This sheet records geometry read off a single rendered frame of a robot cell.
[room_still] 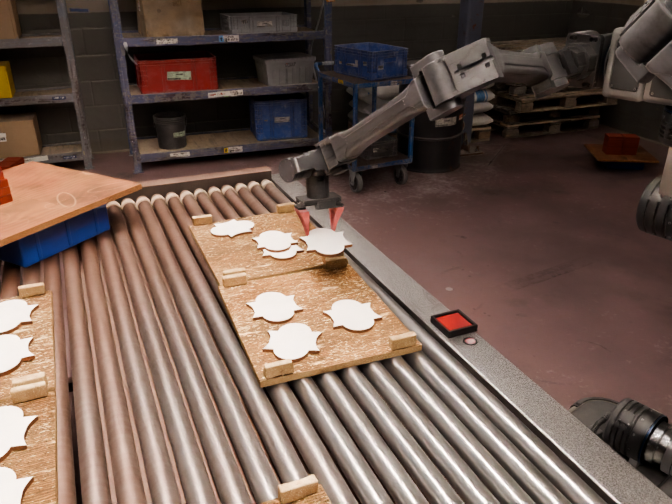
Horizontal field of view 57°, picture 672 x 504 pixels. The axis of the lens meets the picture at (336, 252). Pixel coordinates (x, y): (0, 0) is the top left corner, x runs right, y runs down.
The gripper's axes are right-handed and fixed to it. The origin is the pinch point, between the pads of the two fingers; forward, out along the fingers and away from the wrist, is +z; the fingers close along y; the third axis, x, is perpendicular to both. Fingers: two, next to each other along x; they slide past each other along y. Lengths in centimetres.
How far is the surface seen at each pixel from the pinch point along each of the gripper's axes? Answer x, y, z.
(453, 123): 321, 221, 19
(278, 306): -15.1, -15.6, 11.8
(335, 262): -0.2, 3.6, 8.8
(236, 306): -10.3, -24.5, 12.1
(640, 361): 51, 166, 98
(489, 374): -49, 19, 19
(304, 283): -4.8, -6.3, 11.3
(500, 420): -61, 13, 21
